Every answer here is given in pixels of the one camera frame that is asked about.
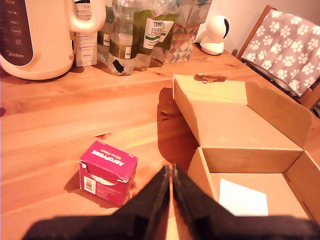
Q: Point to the cloud print tissue box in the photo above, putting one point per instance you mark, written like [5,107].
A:
[192,12]

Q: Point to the tall white printed carton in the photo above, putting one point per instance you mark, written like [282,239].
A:
[86,47]

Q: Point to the green-labelled large water bottle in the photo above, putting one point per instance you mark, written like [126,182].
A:
[157,32]

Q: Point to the triangle print tissue box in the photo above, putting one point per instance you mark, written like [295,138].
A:
[182,45]

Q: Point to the grey paw print cloth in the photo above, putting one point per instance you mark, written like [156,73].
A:
[285,47]

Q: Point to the clear plastic water bottle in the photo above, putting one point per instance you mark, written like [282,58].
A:
[120,32]

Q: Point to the cream electric kettle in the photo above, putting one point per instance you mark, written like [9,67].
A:
[47,42]

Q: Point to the white paper sheet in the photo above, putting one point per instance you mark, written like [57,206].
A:
[242,197]

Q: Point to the small white round camera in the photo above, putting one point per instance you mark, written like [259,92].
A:
[212,35]

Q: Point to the open cardboard box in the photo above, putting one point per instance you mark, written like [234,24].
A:
[240,130]

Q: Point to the red coffee filter carton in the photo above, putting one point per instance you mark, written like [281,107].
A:
[110,167]

